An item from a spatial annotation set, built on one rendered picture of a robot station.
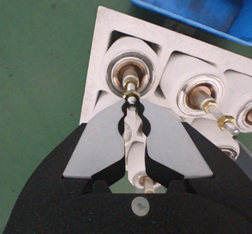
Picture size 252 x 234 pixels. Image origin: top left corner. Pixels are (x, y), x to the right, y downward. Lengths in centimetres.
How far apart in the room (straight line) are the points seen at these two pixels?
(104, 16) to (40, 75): 35
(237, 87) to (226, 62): 5
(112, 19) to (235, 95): 25
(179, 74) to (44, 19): 40
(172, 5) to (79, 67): 32
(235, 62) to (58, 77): 48
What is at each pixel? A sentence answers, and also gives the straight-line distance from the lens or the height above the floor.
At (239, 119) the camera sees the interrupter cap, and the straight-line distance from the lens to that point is 32.
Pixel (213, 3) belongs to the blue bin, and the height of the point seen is 0.
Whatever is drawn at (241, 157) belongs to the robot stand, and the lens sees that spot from 73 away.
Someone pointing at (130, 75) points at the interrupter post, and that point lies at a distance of 19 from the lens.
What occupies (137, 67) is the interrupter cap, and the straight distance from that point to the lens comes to 21.
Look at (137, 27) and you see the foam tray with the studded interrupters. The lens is 28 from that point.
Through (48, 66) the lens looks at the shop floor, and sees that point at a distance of 54.
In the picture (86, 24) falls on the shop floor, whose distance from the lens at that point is 47.
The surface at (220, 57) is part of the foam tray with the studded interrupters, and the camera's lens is 33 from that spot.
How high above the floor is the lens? 46
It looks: 60 degrees down
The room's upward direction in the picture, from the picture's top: 179 degrees counter-clockwise
